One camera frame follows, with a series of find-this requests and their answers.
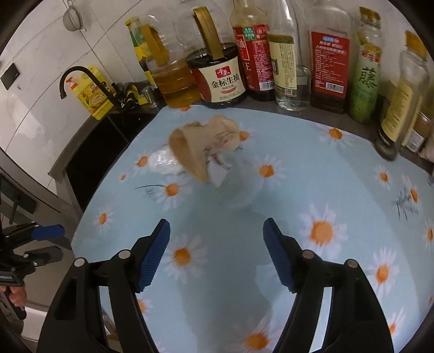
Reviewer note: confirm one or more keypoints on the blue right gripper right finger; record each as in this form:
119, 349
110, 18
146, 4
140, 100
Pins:
275, 244

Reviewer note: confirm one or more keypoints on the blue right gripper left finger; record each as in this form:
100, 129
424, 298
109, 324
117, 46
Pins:
148, 254

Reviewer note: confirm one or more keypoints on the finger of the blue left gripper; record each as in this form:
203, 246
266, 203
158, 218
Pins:
48, 233

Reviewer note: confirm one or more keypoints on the white tissue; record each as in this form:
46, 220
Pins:
162, 161

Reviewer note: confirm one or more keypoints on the clear plastic bag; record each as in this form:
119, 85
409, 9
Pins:
234, 178

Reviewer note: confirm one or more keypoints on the brown paper cup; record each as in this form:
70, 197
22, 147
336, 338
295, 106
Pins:
194, 143

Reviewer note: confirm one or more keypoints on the black kitchen sink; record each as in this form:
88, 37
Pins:
93, 150

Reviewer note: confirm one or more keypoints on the person's left hand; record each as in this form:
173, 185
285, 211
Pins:
17, 295

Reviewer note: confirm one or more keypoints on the daisy print blue tablecloth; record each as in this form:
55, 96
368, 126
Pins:
216, 289

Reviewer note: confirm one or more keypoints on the yellow dish soap bottle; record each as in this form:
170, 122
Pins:
89, 94

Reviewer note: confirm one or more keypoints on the black sink faucet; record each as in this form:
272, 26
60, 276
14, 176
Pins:
99, 79

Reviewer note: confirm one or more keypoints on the black yellow glove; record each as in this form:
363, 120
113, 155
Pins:
131, 94

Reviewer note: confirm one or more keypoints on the clear liquor bottle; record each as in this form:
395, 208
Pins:
290, 72

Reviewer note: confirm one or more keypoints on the dark soy sauce jug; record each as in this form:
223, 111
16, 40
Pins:
212, 56

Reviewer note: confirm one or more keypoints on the small spice jar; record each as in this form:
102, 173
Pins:
419, 132

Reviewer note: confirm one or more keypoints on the large cooking oil bottle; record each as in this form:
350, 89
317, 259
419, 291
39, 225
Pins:
161, 57

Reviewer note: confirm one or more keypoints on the sesame oil bottle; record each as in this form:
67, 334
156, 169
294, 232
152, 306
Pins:
406, 99

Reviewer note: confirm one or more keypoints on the metal strainer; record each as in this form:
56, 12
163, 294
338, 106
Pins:
72, 19

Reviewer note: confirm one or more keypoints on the green pepper oil bottle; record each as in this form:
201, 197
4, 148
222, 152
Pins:
365, 82

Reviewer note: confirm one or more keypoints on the red label vinegar bottle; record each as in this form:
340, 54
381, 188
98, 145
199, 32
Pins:
250, 30

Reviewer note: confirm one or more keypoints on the red label wine bottle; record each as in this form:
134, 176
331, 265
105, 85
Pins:
330, 29

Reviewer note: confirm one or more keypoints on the black wall socket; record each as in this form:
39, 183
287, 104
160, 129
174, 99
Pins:
10, 76

